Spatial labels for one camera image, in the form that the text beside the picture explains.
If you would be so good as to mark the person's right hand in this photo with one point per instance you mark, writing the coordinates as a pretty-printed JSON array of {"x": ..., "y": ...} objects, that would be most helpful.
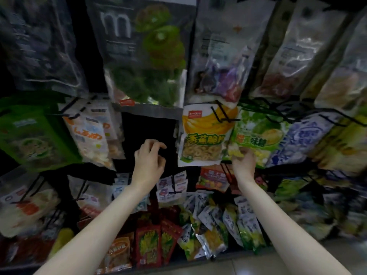
[{"x": 245, "y": 167}]

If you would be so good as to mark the person's left hand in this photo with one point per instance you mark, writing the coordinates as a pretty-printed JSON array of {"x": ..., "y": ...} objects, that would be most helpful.
[{"x": 149, "y": 166}]

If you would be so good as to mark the row of small white pouches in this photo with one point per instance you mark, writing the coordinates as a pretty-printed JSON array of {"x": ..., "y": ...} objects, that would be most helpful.
[{"x": 172, "y": 189}]

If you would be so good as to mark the colourful fruit candy snack bag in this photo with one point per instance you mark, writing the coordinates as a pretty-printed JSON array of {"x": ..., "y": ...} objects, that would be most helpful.
[{"x": 213, "y": 179}]

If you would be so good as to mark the green yellow-fruit snack bag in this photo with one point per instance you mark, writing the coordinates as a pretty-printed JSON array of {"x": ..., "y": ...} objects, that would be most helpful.
[{"x": 258, "y": 134}]

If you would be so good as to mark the white yellow banana-chip snack bag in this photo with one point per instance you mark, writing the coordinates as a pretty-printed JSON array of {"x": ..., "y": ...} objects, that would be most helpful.
[{"x": 203, "y": 137}]

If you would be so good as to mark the row of white blue pouches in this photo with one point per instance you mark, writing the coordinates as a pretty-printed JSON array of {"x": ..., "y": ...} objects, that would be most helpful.
[{"x": 223, "y": 223}]

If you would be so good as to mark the white red-label snack bag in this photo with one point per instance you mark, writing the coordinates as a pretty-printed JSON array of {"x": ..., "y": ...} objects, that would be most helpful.
[
  {"x": 92, "y": 194},
  {"x": 28, "y": 206}
]

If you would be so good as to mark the white orange gummy packet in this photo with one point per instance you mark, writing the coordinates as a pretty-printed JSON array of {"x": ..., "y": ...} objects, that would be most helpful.
[{"x": 92, "y": 137}]

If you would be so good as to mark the blue white yogurt candy bag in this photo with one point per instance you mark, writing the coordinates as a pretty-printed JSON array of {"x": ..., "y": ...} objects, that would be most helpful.
[{"x": 304, "y": 140}]

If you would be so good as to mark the row of red orange pouches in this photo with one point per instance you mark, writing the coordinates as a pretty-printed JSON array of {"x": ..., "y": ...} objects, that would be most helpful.
[{"x": 143, "y": 243}]

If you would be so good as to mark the row of pale green pouches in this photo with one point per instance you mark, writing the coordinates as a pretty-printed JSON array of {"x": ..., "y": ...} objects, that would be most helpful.
[{"x": 321, "y": 206}]

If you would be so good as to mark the kiwi slices pouch pink top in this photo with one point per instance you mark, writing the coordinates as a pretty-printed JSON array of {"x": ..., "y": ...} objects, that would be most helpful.
[{"x": 143, "y": 54}]

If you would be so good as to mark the green snack pouch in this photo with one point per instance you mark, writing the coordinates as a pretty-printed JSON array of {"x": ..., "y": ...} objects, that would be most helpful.
[
  {"x": 37, "y": 140},
  {"x": 28, "y": 99}
]

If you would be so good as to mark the white dried fruit pouch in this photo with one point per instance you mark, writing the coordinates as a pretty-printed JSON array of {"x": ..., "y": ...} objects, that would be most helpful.
[{"x": 226, "y": 54}]

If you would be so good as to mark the white dried pineapple packet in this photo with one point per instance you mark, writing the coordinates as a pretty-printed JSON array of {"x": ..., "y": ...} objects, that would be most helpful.
[{"x": 347, "y": 77}]

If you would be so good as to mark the person's left forearm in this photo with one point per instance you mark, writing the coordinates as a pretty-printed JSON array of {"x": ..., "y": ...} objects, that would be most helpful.
[{"x": 86, "y": 237}]

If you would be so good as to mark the person's right forearm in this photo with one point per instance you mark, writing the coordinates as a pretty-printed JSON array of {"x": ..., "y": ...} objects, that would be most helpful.
[{"x": 286, "y": 232}]

